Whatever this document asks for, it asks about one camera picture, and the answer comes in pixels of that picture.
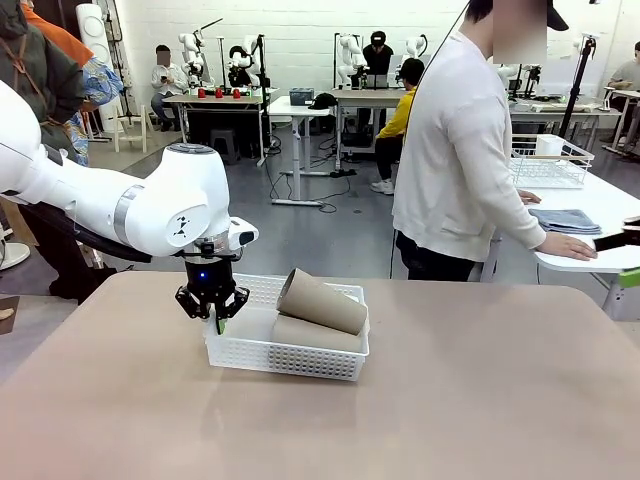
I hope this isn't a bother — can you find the white wire dish rack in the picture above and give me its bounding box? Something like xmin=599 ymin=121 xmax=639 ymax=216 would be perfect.
xmin=509 ymin=133 xmax=596 ymax=190

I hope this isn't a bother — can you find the long background work table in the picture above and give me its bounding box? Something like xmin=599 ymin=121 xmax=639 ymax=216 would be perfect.
xmin=509 ymin=97 xmax=624 ymax=139

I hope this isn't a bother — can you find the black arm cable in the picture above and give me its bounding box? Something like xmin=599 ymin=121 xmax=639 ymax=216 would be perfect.
xmin=19 ymin=199 xmax=154 ymax=265

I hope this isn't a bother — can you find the figure in orange clothes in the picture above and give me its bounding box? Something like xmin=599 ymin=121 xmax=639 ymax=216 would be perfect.
xmin=22 ymin=4 xmax=126 ymax=166

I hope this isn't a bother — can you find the brown cup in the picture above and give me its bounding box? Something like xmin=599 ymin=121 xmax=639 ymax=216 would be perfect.
xmin=268 ymin=314 xmax=370 ymax=377
xmin=276 ymin=267 xmax=370 ymax=336

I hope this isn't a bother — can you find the white cup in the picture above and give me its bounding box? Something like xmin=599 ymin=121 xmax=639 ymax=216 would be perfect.
xmin=535 ymin=133 xmax=566 ymax=157

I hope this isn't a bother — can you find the white round fan base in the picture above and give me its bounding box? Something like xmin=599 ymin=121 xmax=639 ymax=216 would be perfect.
xmin=0 ymin=239 xmax=31 ymax=271

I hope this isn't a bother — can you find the grey plastic stool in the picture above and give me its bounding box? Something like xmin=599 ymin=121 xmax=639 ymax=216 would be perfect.
xmin=209 ymin=128 xmax=237 ymax=165

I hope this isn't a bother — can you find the white side table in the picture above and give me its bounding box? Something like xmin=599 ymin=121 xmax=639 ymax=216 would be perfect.
xmin=492 ymin=164 xmax=640 ymax=321

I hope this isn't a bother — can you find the black camera pole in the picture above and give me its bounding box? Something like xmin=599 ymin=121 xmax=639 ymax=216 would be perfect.
xmin=254 ymin=33 xmax=268 ymax=166

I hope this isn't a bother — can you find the blue cloth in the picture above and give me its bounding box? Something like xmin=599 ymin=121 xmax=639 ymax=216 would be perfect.
xmin=528 ymin=208 xmax=603 ymax=236

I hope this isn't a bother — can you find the seated person in grey top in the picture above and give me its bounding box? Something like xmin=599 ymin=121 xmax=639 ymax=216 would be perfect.
xmin=607 ymin=42 xmax=640 ymax=94

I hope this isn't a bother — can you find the seated person in white shirt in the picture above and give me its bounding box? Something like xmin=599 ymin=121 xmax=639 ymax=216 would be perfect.
xmin=149 ymin=43 xmax=189 ymax=132

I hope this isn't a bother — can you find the brown board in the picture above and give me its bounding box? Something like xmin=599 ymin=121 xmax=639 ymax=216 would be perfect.
xmin=0 ymin=295 xmax=21 ymax=336

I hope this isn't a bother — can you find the white standing desk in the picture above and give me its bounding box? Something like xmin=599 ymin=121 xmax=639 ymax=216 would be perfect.
xmin=267 ymin=95 xmax=336 ymax=207

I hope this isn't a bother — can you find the white perforated plastic basket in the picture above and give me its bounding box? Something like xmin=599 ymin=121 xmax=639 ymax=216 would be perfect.
xmin=202 ymin=272 xmax=371 ymax=384

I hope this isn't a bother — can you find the person's right forearm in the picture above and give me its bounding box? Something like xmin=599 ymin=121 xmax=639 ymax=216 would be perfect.
xmin=487 ymin=197 xmax=549 ymax=251

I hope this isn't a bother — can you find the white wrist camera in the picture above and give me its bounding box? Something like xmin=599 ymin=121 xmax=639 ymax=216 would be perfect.
xmin=227 ymin=216 xmax=260 ymax=247

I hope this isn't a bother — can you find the person in white cardigan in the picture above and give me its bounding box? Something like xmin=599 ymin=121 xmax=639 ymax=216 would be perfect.
xmin=391 ymin=0 xmax=599 ymax=281

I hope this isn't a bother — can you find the wooden top work table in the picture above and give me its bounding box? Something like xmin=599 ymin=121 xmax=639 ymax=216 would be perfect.
xmin=162 ymin=93 xmax=269 ymax=167

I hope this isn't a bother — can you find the brown top robot table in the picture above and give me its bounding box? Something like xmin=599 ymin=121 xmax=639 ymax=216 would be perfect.
xmin=329 ymin=88 xmax=409 ymax=169

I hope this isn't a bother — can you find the black camera tripod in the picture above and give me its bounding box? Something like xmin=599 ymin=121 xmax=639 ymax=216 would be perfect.
xmin=558 ymin=32 xmax=601 ymax=141

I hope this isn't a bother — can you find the person in black shirt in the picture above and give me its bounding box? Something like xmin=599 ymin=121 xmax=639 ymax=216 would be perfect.
xmin=357 ymin=30 xmax=396 ymax=134

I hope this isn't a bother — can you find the white wooden stool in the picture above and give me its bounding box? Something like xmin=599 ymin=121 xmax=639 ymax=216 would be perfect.
xmin=112 ymin=103 xmax=151 ymax=154

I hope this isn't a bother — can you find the person in dark green jacket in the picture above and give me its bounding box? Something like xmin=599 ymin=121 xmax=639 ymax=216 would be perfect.
xmin=0 ymin=0 xmax=119 ymax=301

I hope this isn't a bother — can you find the small white desk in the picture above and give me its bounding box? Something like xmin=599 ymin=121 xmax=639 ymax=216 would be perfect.
xmin=602 ymin=85 xmax=640 ymax=151

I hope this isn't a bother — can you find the person's right hand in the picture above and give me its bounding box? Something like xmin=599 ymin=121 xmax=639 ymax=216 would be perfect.
xmin=539 ymin=232 xmax=599 ymax=262

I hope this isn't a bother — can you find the person in yellow jacket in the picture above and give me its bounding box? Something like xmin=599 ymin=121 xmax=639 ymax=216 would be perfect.
xmin=370 ymin=57 xmax=426 ymax=196

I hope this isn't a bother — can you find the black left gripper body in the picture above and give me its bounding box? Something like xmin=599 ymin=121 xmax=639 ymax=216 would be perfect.
xmin=182 ymin=254 xmax=238 ymax=307

